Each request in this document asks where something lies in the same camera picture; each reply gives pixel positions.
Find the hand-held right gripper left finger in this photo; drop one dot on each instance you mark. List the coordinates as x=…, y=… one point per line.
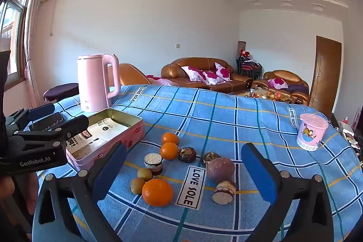
x=109, y=171

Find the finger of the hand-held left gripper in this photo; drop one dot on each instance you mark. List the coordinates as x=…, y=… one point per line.
x=42, y=110
x=76, y=124

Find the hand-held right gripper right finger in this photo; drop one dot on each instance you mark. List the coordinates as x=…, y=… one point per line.
x=258, y=171

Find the brown kiwi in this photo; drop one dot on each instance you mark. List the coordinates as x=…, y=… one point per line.
x=144, y=174
x=137, y=185

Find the purple round fruit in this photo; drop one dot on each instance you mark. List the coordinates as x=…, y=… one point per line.
x=220, y=169

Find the pink tin box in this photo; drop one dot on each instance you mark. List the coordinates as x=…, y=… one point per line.
x=129, y=132

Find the dark brown round fruit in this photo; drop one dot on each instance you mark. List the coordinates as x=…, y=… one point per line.
x=210, y=158
x=187, y=154

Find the large orange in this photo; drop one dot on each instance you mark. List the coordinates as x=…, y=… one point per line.
x=157, y=192

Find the small orange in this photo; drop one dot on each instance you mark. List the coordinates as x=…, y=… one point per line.
x=169, y=151
x=170, y=138

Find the pink electric kettle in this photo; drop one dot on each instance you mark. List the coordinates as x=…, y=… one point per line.
x=90, y=83

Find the blue plaid tablecloth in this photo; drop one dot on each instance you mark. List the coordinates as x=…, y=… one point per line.
x=227, y=123

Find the pink cartoon print cup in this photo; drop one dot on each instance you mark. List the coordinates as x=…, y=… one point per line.
x=312, y=134

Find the orange leather chair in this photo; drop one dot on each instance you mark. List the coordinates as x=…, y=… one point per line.
x=127, y=74

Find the coffee table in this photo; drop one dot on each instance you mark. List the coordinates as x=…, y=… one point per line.
x=255, y=93

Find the pink curtain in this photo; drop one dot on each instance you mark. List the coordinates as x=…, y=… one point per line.
x=34, y=32

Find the white red floral pillow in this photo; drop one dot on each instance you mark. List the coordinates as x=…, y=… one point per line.
x=194, y=73
x=211, y=77
x=276, y=83
x=224, y=72

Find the purple blanket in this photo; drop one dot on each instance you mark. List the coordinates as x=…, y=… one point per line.
x=297, y=87

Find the brown leather armchair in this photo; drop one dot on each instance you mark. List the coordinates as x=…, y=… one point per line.
x=283, y=74

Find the small red white bottle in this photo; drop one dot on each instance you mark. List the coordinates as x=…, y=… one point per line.
x=346, y=119

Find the stacked dark chairs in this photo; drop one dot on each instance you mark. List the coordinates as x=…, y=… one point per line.
x=248, y=66

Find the brown leather sofa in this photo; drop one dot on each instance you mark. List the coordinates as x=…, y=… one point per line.
x=175, y=69

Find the brown wooden door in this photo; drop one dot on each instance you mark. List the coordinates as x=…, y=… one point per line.
x=323, y=72

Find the red plush toy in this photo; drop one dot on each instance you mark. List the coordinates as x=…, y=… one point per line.
x=244, y=53

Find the tall patterned vase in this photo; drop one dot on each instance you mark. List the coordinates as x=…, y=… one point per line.
x=241, y=46

